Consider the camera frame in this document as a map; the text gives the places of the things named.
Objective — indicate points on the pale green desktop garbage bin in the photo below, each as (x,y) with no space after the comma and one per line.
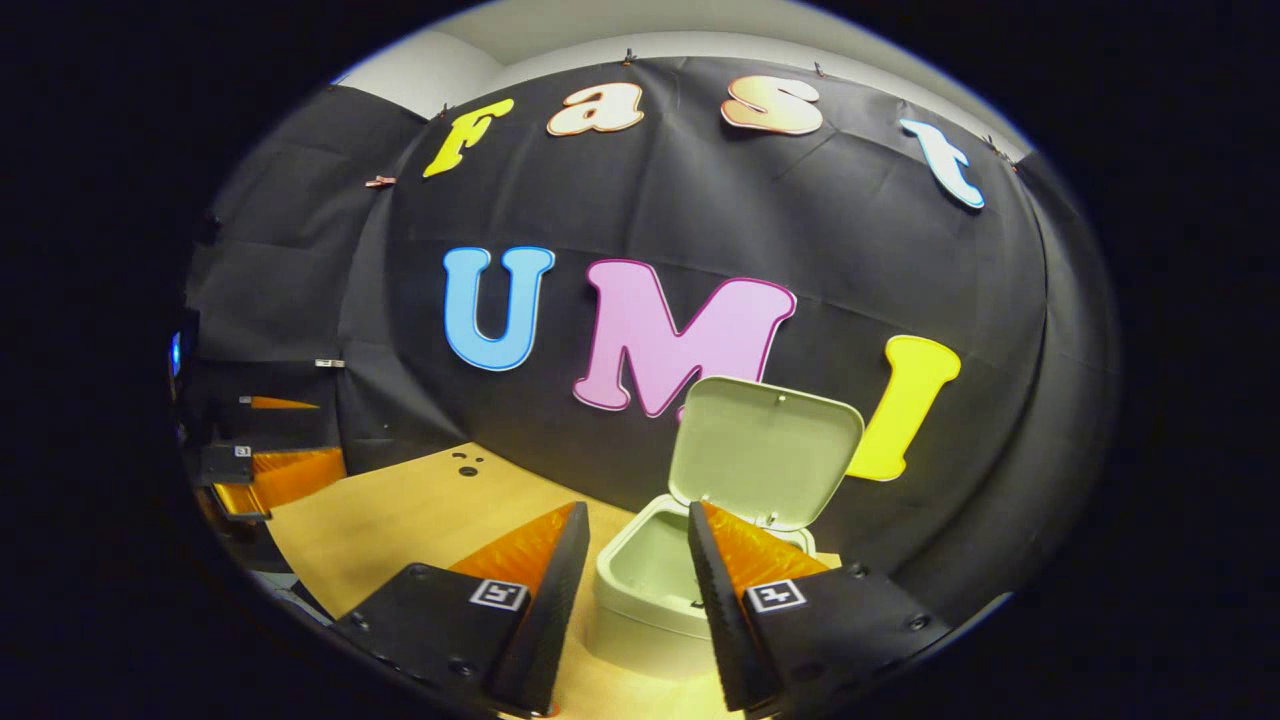
(770,450)

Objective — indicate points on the red cloth clip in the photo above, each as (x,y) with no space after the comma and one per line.
(380,181)

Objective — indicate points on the wooden desktop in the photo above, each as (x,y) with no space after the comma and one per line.
(420,520)

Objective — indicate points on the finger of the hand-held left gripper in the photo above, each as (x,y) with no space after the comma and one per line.
(280,403)
(300,475)

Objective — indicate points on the black backdrop cloth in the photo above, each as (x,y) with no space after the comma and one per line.
(800,250)

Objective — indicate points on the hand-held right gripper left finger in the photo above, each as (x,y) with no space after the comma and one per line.
(555,620)

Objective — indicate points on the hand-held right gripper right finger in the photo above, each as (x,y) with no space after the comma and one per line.
(720,620)

